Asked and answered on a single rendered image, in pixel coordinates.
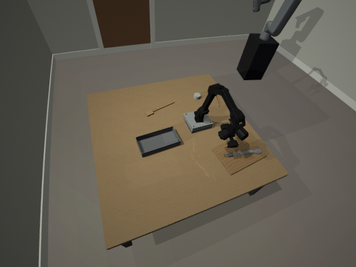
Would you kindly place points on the light brown wooden board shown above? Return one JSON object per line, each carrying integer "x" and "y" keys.
{"x": 237, "y": 163}

